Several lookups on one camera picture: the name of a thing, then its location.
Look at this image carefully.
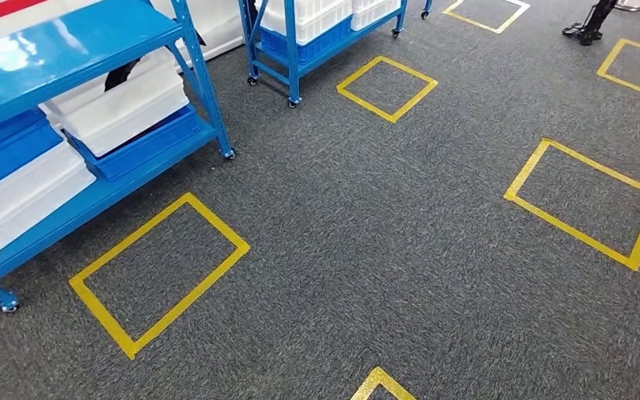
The black tripod stand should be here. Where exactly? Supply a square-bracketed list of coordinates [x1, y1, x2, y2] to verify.
[561, 0, 620, 48]

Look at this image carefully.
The blue metal shelf rack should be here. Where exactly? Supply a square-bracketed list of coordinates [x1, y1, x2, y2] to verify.
[0, 0, 238, 315]
[237, 0, 435, 110]

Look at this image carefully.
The white car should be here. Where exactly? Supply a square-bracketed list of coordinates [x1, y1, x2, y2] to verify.
[0, 0, 247, 63]

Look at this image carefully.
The blue plastic crate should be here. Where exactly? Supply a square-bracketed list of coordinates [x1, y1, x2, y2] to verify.
[66, 104, 204, 183]
[259, 15, 355, 66]
[0, 109, 66, 201]

